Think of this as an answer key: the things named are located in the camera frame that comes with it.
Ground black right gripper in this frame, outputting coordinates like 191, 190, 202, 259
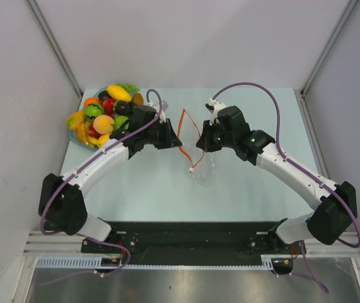
197, 119, 236, 152

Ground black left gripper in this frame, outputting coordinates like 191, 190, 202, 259
142, 119, 182, 150

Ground clear zip bag orange zipper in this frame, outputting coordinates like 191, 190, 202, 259
176, 108, 216, 188

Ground green watermelon ball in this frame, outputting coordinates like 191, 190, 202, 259
84, 103, 105, 121

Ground orange tangerine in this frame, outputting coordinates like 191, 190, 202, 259
83, 97, 100, 108

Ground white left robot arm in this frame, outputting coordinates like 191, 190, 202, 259
38, 105, 182, 253

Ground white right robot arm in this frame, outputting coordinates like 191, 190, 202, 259
196, 101, 357, 253

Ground brown kiwi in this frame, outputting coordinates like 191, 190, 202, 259
132, 93, 144, 107

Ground green custard apple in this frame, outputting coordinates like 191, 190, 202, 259
114, 116, 129, 129

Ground dark purple fruit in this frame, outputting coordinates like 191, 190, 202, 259
113, 100, 130, 116

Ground green grapes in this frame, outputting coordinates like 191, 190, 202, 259
115, 83, 140, 95

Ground yellow orange mango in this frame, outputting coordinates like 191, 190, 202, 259
97, 134, 110, 148

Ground red pomegranate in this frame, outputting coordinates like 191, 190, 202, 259
102, 98, 116, 113

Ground yellow lemon mango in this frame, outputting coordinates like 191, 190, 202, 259
107, 85, 132, 102

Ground yellow banana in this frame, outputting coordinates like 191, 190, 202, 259
76, 123, 98, 148

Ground blue-grey fruit tray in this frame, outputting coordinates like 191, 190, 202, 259
66, 85, 142, 152

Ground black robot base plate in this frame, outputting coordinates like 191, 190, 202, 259
81, 222, 301, 266

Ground white cable duct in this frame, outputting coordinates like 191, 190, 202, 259
36, 256, 274, 271

